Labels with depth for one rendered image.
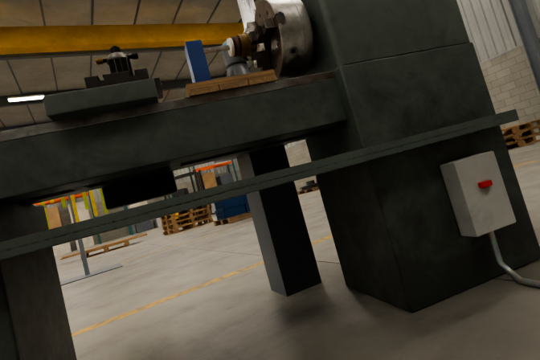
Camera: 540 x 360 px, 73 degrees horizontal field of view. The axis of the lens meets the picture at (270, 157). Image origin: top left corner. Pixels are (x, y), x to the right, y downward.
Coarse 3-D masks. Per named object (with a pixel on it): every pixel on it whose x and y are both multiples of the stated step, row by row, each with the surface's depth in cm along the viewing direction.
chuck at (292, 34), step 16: (272, 0) 134; (288, 0) 135; (256, 16) 149; (272, 16) 132; (288, 16) 131; (288, 32) 130; (272, 48) 140; (288, 48) 132; (304, 48) 134; (272, 64) 144; (288, 64) 136
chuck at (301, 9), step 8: (296, 0) 135; (304, 8) 133; (304, 16) 132; (304, 24) 132; (304, 32) 132; (312, 32) 133; (312, 40) 134; (312, 48) 135; (312, 56) 138; (304, 64) 139; (304, 72) 144
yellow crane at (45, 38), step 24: (144, 24) 1148; (168, 24) 1184; (192, 24) 1223; (216, 24) 1265; (240, 24) 1309; (0, 48) 963; (24, 48) 993; (48, 48) 1026; (72, 48) 1061; (96, 48) 1098; (120, 48) 1136
